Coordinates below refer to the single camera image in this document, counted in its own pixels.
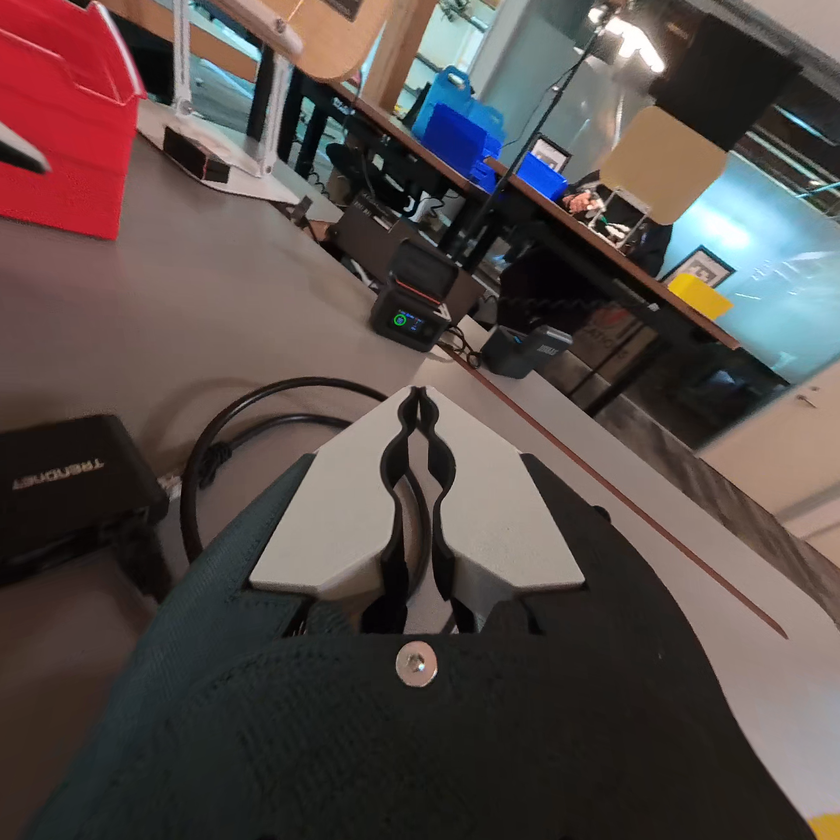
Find studio light on stand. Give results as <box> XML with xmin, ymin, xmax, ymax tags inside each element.
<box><xmin>453</xmin><ymin>0</ymin><xmax>667</xmax><ymax>263</ymax></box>

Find dark equipment case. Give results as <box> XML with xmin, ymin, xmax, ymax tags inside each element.
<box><xmin>331</xmin><ymin>193</ymin><xmax>487</xmax><ymax>322</ymax></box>

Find black portable power station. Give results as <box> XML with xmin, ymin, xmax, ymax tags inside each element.
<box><xmin>369</xmin><ymin>238</ymin><xmax>460</xmax><ymax>353</ymax></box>

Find low blue storage bin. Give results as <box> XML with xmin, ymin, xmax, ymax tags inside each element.
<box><xmin>486</xmin><ymin>152</ymin><xmax>568</xmax><ymax>201</ymax></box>

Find wooden post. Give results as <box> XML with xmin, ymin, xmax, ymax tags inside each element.
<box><xmin>361</xmin><ymin>0</ymin><xmax>437</xmax><ymax>109</ymax></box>

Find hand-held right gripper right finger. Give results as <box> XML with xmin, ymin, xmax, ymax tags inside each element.
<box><xmin>423</xmin><ymin>386</ymin><xmax>586</xmax><ymax>634</ymax></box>

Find black network adapter box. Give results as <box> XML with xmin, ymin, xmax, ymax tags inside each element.
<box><xmin>0</xmin><ymin>413</ymin><xmax>172</xmax><ymax>585</ymax></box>

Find small black charger box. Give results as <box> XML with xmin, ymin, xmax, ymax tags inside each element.
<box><xmin>481</xmin><ymin>323</ymin><xmax>573</xmax><ymax>379</ymax></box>

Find brown top table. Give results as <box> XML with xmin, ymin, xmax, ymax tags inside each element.
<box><xmin>328</xmin><ymin>79</ymin><xmax>490</xmax><ymax>263</ymax></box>
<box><xmin>486</xmin><ymin>157</ymin><xmax>742</xmax><ymax>421</ymax></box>

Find white frame stand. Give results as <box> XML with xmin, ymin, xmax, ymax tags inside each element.
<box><xmin>172</xmin><ymin>0</ymin><xmax>306</xmax><ymax>178</ymax></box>

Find black box red stripe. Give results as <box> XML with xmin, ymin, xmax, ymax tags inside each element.
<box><xmin>163</xmin><ymin>126</ymin><xmax>232</xmax><ymax>183</ymax></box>

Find black ethernet cable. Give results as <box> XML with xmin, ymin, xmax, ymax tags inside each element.
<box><xmin>161</xmin><ymin>376</ymin><xmax>434</xmax><ymax>595</ymax></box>

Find red plastic bin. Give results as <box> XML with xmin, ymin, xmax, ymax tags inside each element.
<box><xmin>0</xmin><ymin>0</ymin><xmax>147</xmax><ymax>240</ymax></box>

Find black wall screen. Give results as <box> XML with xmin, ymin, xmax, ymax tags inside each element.
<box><xmin>656</xmin><ymin>13</ymin><xmax>803</xmax><ymax>152</ymax></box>

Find framed marker card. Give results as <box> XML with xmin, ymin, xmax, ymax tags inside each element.
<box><xmin>528</xmin><ymin>134</ymin><xmax>572</xmax><ymax>173</ymax></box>
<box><xmin>661</xmin><ymin>245</ymin><xmax>736</xmax><ymax>290</ymax></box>

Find white base board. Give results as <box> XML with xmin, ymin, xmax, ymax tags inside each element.
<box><xmin>136</xmin><ymin>98</ymin><xmax>319</xmax><ymax>206</ymax></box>

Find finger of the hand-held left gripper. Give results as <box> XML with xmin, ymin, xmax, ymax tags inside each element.
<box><xmin>0</xmin><ymin>122</ymin><xmax>51</xmax><ymax>174</ymax></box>

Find white storage cabinet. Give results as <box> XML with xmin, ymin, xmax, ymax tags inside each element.
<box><xmin>696</xmin><ymin>367</ymin><xmax>840</xmax><ymax>546</ymax></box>

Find small yellow bin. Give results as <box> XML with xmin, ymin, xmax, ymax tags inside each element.
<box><xmin>666</xmin><ymin>272</ymin><xmax>735</xmax><ymax>320</ymax></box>

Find stacked blue storage bins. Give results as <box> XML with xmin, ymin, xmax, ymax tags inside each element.
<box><xmin>412</xmin><ymin>66</ymin><xmax>506</xmax><ymax>178</ymax></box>

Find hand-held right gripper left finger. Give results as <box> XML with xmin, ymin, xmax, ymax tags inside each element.
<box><xmin>249</xmin><ymin>386</ymin><xmax>424</xmax><ymax>634</ymax></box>

